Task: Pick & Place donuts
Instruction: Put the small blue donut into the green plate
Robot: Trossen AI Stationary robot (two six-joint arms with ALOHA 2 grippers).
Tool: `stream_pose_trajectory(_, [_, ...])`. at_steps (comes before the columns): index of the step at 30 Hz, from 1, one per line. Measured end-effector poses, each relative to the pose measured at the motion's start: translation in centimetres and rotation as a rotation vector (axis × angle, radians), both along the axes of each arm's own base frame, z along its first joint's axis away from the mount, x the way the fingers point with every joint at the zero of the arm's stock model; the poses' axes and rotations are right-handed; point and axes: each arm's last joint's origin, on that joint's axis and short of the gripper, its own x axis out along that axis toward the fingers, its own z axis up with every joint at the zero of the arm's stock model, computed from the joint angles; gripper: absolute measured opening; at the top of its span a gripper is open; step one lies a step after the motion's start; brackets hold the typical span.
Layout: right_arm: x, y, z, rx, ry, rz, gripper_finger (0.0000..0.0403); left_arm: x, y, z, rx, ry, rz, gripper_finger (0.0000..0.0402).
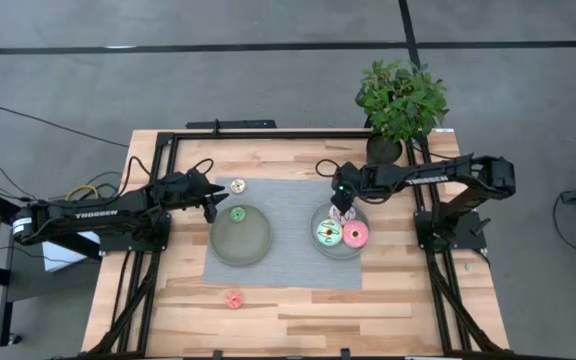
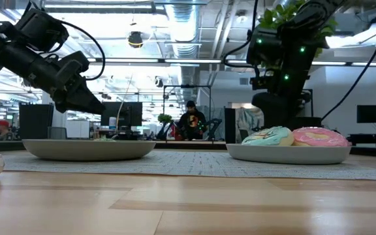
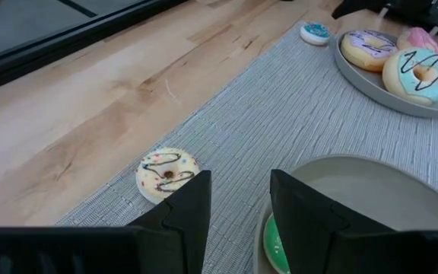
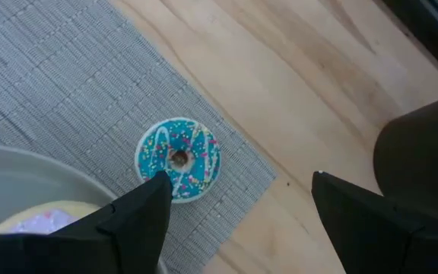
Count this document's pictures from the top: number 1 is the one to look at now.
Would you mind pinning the small green sprinkled donut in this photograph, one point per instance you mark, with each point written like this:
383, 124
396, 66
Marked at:
232, 214

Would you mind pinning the white paper sheet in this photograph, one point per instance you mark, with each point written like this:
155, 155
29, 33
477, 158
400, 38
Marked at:
63, 257

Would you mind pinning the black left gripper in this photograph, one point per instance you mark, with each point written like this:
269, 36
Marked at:
183, 182

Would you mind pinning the black desk beam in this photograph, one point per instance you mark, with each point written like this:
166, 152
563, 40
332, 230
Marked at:
43, 235

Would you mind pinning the black camera bar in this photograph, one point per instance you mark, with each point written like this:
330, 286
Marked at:
238, 124

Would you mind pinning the small cream donut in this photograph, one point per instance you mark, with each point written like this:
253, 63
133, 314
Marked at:
234, 186

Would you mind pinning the olive green round plate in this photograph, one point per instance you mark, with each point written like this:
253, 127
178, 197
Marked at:
240, 245

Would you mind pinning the grey-blue round plate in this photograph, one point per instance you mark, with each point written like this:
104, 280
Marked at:
340, 253

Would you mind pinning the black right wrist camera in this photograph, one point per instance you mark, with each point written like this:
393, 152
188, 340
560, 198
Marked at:
342, 202

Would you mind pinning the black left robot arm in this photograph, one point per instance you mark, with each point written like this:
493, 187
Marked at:
93, 215

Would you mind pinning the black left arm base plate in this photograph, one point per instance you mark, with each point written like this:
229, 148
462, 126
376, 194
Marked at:
133, 242

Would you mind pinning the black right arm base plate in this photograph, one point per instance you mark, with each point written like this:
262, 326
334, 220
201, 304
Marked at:
468, 235

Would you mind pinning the large pink frosted donut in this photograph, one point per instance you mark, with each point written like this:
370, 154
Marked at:
348, 240

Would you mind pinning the black plant pot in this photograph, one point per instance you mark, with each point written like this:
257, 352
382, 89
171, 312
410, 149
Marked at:
383, 152

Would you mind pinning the black aluminium table frame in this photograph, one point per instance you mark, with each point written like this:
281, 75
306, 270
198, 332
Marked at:
268, 135

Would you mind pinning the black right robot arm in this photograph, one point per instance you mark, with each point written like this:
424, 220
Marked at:
443, 175

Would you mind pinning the small red donut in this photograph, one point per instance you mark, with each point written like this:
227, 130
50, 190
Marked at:
230, 300

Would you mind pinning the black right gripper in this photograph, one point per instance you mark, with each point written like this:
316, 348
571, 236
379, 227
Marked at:
353, 180

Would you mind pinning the large mint frosted donut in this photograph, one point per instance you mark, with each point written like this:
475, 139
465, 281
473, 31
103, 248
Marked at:
323, 235

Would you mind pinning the grey woven placemat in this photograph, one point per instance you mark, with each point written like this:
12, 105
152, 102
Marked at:
288, 240

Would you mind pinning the green leafy plant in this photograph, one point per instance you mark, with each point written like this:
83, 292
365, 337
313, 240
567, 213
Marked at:
400, 100

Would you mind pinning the large purple frosted donut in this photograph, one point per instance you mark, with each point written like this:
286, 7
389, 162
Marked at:
350, 212

